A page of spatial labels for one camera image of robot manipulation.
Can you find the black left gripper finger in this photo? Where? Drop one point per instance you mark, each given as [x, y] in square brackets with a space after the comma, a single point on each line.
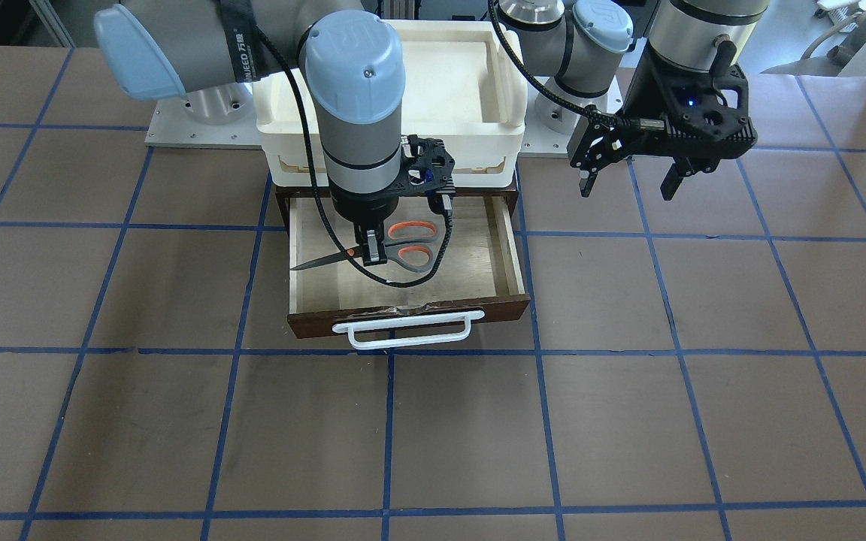
[586, 180]
[673, 179]

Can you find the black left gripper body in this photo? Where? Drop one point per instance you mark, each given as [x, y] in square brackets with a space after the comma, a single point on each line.
[643, 96]

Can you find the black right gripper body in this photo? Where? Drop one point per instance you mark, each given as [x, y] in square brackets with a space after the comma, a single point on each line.
[362, 206]

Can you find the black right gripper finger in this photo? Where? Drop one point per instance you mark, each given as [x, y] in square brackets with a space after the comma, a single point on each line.
[372, 248]
[383, 244]

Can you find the grey orange scissors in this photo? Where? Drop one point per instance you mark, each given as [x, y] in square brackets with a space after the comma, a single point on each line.
[402, 237]

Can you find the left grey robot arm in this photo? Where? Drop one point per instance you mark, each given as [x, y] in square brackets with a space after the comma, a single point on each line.
[570, 50]

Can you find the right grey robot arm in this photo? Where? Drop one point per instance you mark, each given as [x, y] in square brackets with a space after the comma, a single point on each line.
[350, 60]

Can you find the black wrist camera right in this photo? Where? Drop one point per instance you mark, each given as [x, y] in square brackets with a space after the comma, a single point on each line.
[425, 169]

